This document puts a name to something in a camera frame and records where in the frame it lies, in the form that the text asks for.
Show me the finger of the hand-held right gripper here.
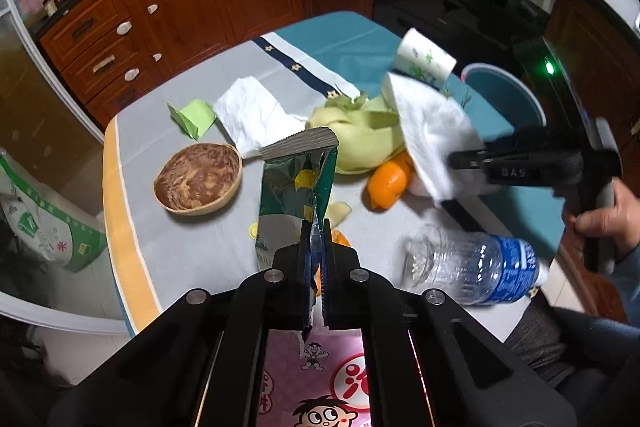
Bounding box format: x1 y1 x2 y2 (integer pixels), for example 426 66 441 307
447 147 488 172

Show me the pale green peel strip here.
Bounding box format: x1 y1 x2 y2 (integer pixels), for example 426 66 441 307
327 202 352 228

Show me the person's leg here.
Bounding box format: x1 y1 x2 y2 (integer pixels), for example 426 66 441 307
505 297 640 427

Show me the person's right hand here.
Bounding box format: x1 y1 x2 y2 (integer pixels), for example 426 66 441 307
562 181 640 260

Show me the brown coconut shell bowl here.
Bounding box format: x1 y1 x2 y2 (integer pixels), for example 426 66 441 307
153 143 244 212

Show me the pale green vegetable leaf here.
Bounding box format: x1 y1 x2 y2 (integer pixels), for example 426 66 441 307
305 91 408 175

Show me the pink printed bag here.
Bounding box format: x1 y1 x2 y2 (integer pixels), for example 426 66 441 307
255 327 373 427

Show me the white green plastic bag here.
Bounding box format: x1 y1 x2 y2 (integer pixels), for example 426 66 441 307
0 149 108 273

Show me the clear plastic water bottle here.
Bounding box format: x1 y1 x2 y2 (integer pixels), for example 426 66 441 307
404 224 550 306

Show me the green snack packet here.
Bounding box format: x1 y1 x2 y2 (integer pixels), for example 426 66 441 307
247 127 340 343

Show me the teal trash bin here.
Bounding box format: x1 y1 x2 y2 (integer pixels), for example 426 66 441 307
460 63 547 142

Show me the brown wooden cabinet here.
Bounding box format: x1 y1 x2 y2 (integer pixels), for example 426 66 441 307
37 0 376 118

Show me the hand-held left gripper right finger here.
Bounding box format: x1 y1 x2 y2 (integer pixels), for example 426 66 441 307
321 219 578 427

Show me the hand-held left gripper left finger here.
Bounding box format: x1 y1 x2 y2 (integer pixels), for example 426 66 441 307
50 219 313 427

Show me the grey teal tablecloth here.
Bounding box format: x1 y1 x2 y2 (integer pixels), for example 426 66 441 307
102 11 531 343

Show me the glass sliding door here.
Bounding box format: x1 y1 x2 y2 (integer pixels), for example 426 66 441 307
0 0 108 323

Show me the white paper towel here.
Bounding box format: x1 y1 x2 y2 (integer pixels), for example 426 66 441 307
214 77 306 159
382 72 501 208

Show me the white green printed paper cup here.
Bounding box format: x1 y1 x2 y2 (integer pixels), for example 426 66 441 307
391 28 457 90

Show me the small orange peel piece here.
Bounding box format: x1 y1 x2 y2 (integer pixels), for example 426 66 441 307
312 229 353 298

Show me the green folded paper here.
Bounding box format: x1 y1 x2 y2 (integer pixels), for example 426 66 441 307
167 99 218 142

